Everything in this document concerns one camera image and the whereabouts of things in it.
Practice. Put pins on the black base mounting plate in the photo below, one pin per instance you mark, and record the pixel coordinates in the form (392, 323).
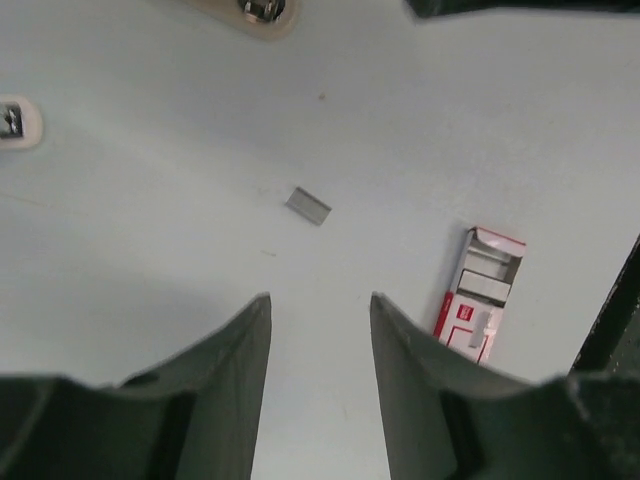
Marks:
(612, 344)

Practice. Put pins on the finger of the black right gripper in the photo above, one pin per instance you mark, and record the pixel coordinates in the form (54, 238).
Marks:
(427, 9)

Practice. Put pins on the light blue staple box sleeve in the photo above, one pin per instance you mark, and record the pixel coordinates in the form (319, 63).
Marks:
(21, 123)

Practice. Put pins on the red white staple box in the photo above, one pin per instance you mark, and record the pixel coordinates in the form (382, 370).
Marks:
(474, 304)

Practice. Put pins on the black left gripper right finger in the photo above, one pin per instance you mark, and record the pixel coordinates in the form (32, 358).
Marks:
(446, 417)

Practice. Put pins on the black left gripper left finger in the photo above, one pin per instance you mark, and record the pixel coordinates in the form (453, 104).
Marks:
(193, 416)

